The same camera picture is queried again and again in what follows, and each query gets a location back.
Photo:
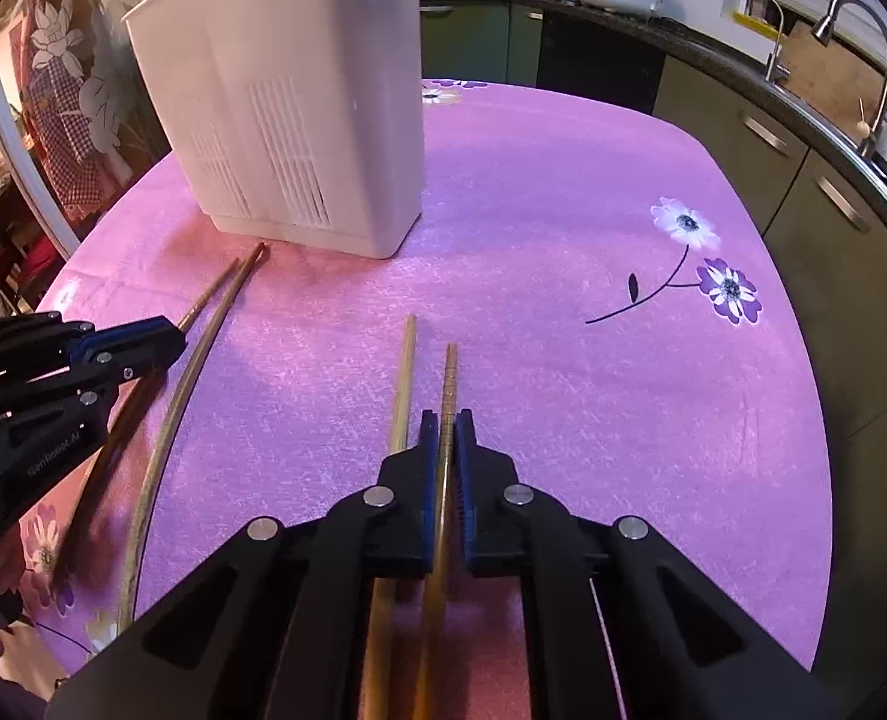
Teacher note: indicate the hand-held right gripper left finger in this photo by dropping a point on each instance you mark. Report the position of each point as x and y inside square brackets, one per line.
[430, 465]

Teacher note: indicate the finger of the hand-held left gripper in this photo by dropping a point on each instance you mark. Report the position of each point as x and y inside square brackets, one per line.
[151, 341]
[23, 337]

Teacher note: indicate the black built-in appliance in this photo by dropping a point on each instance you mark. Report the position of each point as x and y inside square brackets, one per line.
[601, 64]

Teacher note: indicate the glass sliding door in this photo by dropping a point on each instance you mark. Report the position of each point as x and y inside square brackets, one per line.
[76, 90]

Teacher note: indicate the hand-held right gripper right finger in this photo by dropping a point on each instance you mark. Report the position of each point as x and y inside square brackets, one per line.
[464, 465]

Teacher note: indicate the pink floral tablecloth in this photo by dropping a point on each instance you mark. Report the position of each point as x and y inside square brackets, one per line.
[563, 390]

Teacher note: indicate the white plastic utensil holder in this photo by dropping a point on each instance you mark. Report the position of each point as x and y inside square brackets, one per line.
[301, 90]

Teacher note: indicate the thin chrome faucet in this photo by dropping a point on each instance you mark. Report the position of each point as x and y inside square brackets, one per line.
[775, 30]

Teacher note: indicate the wooden cutting board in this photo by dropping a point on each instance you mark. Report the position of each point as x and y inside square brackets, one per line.
[826, 71]

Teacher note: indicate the wooden chopstick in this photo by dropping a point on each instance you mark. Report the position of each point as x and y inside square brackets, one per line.
[117, 435]
[449, 390]
[166, 424]
[404, 390]

